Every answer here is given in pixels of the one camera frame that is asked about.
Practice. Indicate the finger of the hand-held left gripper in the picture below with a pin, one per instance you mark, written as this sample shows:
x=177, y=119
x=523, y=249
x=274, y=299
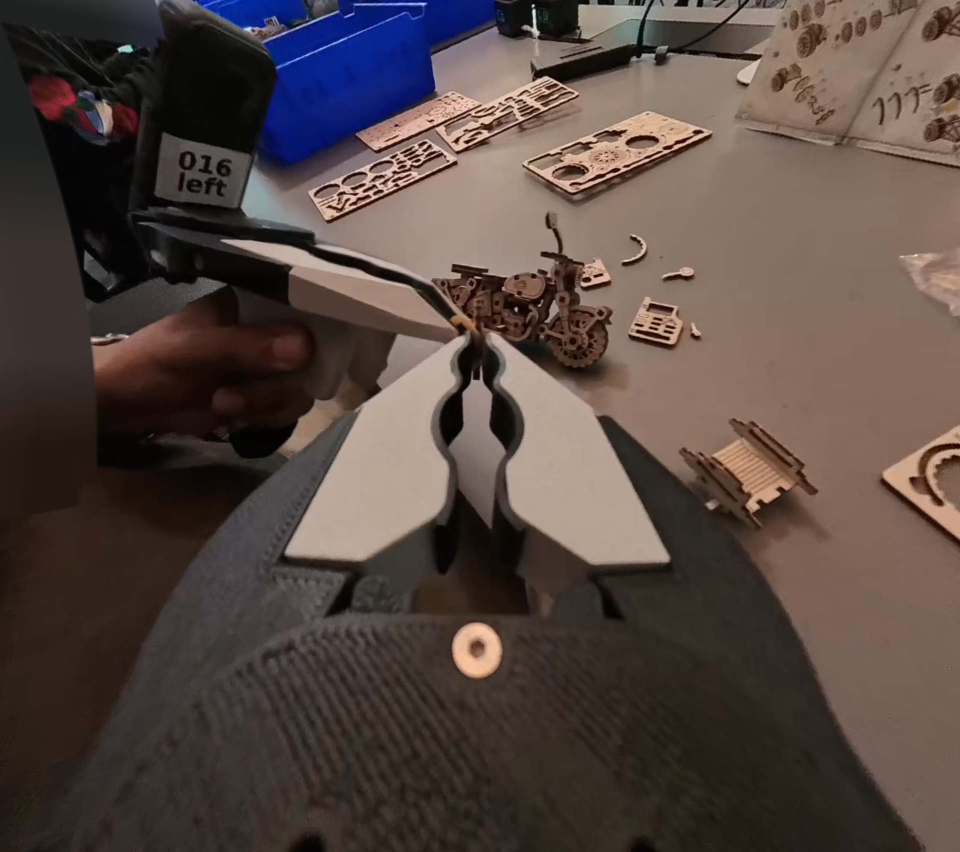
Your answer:
x=352, y=297

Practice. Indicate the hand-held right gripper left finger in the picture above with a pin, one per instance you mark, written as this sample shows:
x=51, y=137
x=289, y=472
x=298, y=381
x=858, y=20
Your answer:
x=375, y=485

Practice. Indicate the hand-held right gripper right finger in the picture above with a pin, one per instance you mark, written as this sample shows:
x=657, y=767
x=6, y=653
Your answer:
x=577, y=492

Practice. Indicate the grey desk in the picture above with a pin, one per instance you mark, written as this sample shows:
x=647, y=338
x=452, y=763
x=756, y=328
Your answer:
x=787, y=312

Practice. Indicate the person's left hand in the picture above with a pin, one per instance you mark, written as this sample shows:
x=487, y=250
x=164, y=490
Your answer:
x=187, y=372

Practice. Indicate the wooden puzzle sheet round holes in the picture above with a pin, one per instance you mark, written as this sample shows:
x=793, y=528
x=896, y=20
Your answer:
x=375, y=185

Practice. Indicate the person's dark patterned clothing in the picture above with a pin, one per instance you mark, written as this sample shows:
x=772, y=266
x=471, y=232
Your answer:
x=75, y=110

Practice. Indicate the large blue plastic bin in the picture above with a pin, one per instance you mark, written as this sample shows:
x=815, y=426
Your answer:
x=345, y=87

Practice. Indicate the wooden motorcycle model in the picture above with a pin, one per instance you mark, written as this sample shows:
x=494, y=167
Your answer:
x=525, y=301

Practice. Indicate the wooden ribbed seat assembly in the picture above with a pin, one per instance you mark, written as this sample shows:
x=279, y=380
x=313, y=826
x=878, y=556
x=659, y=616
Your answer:
x=750, y=470

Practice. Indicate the small wooden grille panel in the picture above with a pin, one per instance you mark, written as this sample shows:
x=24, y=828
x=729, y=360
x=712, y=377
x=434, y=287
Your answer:
x=655, y=322

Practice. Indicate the wooden puzzle sheet fine parts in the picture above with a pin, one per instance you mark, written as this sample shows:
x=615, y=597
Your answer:
x=416, y=121

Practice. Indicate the small flat wooden part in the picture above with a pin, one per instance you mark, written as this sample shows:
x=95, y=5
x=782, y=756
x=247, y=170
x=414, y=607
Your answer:
x=596, y=273

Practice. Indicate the wooden puzzle sheet narrow slots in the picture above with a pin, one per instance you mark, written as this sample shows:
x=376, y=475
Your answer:
x=502, y=114

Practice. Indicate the round-headed wooden pin piece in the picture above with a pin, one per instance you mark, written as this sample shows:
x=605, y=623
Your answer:
x=681, y=272

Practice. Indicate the curved wooden arc piece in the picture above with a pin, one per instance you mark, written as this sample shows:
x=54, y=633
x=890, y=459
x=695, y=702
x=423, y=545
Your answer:
x=639, y=251

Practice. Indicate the large wooden puzzle sheet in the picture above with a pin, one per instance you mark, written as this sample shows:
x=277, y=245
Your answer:
x=622, y=151

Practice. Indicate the black battery charger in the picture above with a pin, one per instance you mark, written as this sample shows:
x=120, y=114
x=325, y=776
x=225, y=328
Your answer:
x=556, y=16
x=514, y=16

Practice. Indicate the wooden puzzle sheet curved cutouts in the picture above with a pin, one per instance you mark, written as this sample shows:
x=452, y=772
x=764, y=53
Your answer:
x=919, y=473

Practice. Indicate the clear plastic bag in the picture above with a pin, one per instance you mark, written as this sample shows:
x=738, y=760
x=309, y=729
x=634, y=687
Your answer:
x=937, y=282

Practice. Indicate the paper instruction booklet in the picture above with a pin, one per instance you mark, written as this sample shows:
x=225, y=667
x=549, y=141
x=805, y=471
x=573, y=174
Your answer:
x=862, y=27

